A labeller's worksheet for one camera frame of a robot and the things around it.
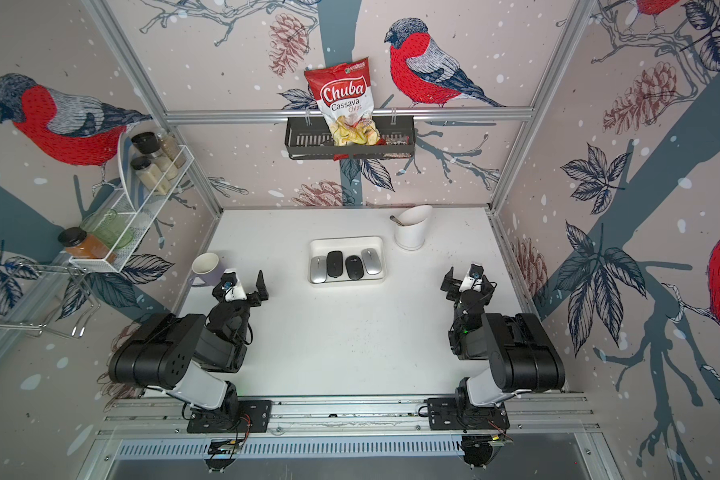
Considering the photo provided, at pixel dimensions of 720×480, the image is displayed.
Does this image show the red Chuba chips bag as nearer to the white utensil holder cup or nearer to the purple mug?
the white utensil holder cup

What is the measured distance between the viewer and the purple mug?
934 millimetres

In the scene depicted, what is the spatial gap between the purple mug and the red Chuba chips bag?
20.8 inches

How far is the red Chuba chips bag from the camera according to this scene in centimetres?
80

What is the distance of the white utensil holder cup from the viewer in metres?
1.04
